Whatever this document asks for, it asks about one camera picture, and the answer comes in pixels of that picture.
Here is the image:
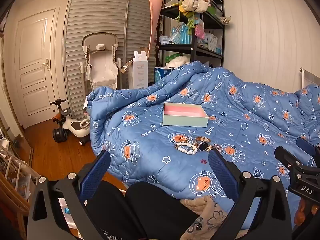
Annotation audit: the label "pale green box pink inside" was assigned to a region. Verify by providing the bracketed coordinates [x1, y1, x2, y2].
[161, 102, 209, 128]

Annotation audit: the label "row of blue bottles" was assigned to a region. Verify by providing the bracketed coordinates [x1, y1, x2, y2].
[171, 22, 193, 44]

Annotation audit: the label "black metal shelf rack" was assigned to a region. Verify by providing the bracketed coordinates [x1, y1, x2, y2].
[155, 0, 225, 68]

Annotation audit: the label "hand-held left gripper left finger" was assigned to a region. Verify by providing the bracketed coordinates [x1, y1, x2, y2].
[26, 149, 112, 240]

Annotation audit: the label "tall white carton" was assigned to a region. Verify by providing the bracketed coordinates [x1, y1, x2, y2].
[132, 51, 149, 90]

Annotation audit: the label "pink spiky toy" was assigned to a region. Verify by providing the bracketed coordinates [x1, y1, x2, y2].
[195, 21, 207, 39]

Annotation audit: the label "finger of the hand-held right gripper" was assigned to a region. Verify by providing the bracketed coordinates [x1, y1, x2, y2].
[296, 137, 320, 167]
[274, 146, 320, 175]

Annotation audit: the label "white panelled door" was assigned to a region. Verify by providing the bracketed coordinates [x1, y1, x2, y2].
[14, 9, 60, 128]

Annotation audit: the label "white wire rack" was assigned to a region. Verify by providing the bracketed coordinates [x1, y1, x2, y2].
[0, 140, 40, 198]

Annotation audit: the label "white pearl bracelet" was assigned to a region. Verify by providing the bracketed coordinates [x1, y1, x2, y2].
[174, 141, 198, 155]

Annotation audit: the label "white baby high chair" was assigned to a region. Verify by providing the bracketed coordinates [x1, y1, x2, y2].
[79, 33, 123, 90]

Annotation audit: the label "white plastic basket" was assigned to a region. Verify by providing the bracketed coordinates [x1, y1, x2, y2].
[204, 34, 218, 52]

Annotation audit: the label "grey louvred wardrobe doors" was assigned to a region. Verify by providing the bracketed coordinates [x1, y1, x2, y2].
[62, 0, 160, 120]

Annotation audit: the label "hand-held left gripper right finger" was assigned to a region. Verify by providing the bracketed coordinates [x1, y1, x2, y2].
[208, 149, 292, 240]

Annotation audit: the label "beige printed cloth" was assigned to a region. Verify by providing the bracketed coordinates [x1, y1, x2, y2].
[180, 195, 241, 240]

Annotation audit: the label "person's black trouser legs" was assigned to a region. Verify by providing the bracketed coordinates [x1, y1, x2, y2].
[85, 180, 200, 240]

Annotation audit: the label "white plastic bag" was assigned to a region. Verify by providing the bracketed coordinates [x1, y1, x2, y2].
[165, 55, 192, 68]

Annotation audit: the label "white ride-on toy car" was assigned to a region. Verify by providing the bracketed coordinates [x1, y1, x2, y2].
[62, 108, 91, 146]

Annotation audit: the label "gold wrist watch dark dial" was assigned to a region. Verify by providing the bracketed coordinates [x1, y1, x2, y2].
[194, 136, 212, 152]

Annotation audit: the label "black orange balance bike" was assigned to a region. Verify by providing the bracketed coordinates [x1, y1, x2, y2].
[49, 99, 69, 143]

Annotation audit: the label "blue bear printed blanket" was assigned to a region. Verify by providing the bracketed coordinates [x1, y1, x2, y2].
[86, 61, 320, 230]

